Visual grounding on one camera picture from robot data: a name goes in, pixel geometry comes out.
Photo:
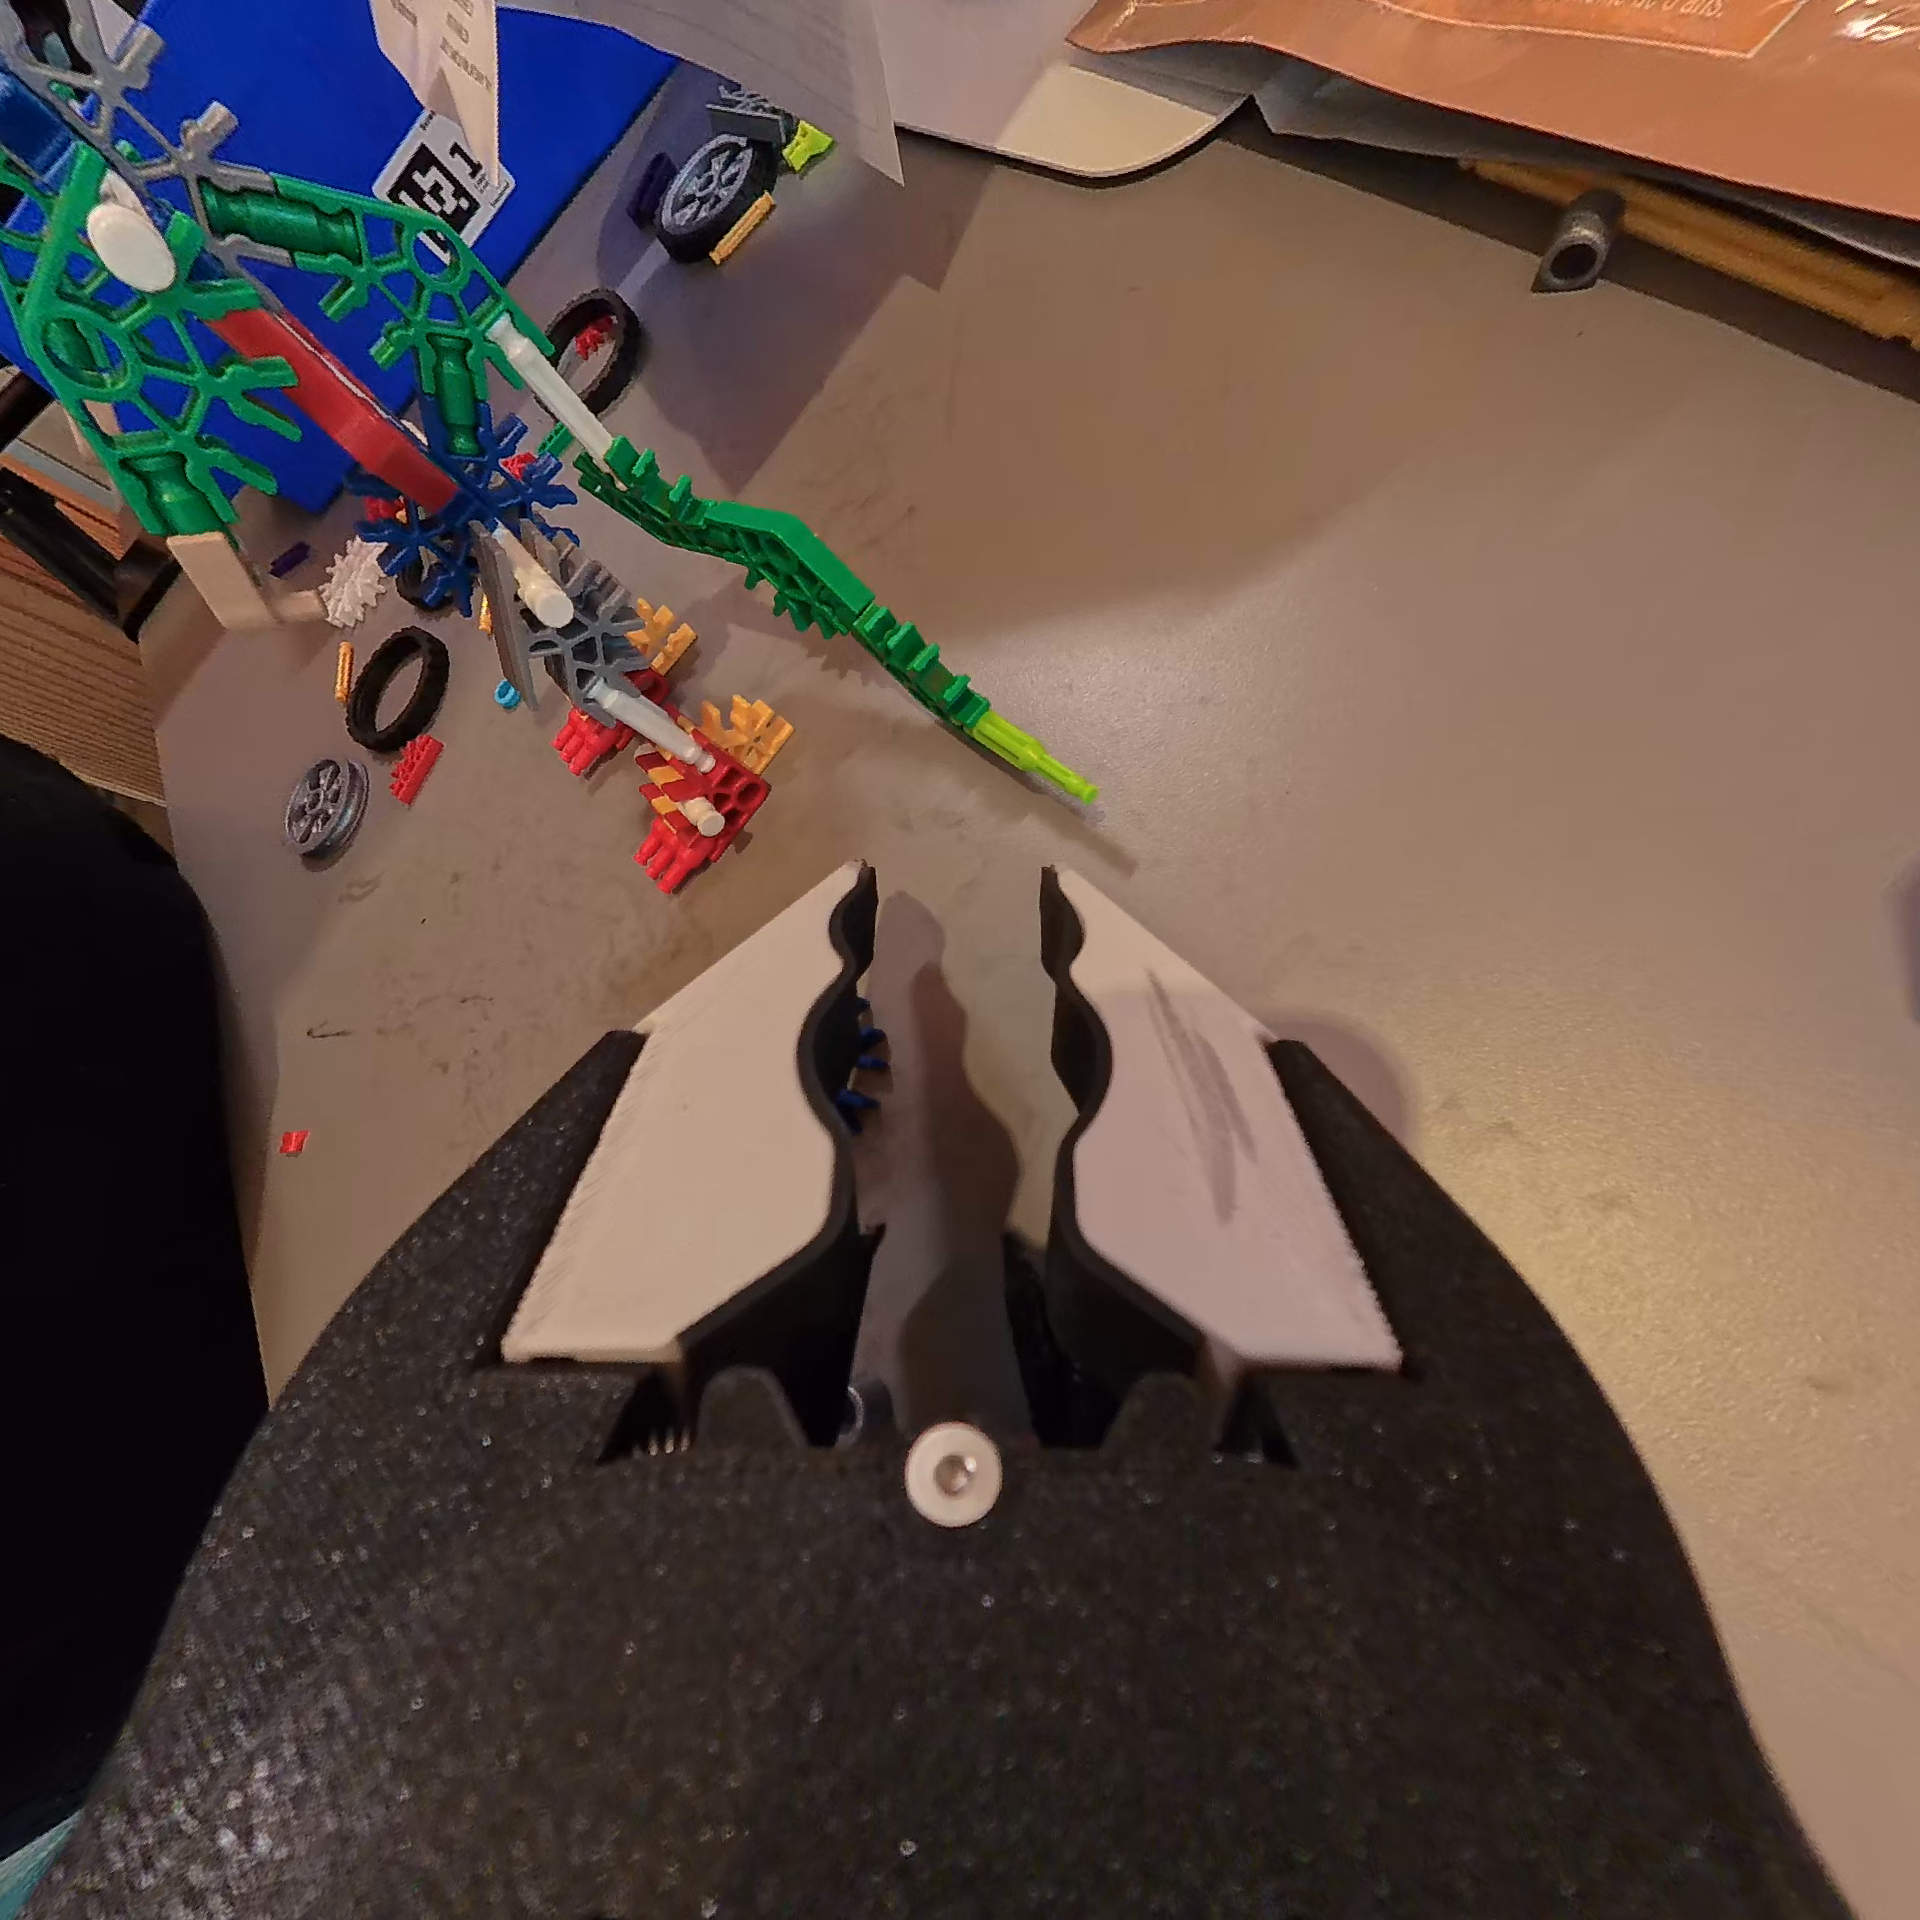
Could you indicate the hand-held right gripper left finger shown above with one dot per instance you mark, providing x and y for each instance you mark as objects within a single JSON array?
[{"x": 669, "y": 1186}]

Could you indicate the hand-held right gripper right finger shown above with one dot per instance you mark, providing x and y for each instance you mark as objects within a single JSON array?
[{"x": 1226, "y": 1186}]

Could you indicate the tan connector piece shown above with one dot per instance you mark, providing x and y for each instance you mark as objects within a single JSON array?
[{"x": 236, "y": 576}]

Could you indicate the colourful toy construction model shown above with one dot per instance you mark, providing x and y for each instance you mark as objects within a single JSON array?
[{"x": 332, "y": 218}]

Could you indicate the blue snowflake connector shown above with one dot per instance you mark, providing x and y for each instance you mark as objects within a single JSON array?
[{"x": 865, "y": 1066}]

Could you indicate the red fan-shaped connector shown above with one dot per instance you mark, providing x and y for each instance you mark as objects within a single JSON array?
[{"x": 415, "y": 769}]

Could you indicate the grey toy wheel hub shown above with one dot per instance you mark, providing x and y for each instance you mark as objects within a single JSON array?
[{"x": 324, "y": 805}]

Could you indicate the black toy tire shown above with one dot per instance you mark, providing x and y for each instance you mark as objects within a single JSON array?
[
  {"x": 564, "y": 325},
  {"x": 717, "y": 187},
  {"x": 356, "y": 709}
]

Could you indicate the green and lime connector cluster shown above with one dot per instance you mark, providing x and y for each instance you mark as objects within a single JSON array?
[{"x": 796, "y": 571}]

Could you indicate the white snowflake connector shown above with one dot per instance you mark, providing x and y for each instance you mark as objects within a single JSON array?
[{"x": 356, "y": 576}]

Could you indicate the brown wooden box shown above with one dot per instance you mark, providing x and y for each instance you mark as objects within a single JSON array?
[{"x": 77, "y": 675}]

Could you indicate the small grey spacer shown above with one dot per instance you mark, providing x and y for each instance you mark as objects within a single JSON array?
[{"x": 1580, "y": 236}]

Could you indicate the small lime plastic piece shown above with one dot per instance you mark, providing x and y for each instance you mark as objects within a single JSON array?
[{"x": 805, "y": 143}]

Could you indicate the yellow rod with grey connector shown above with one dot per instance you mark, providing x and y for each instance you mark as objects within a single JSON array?
[{"x": 1773, "y": 266}]

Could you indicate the printed instruction sheet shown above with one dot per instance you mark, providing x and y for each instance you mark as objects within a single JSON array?
[{"x": 766, "y": 47}]

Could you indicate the blue plastic bin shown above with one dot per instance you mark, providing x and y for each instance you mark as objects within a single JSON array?
[{"x": 300, "y": 76}]

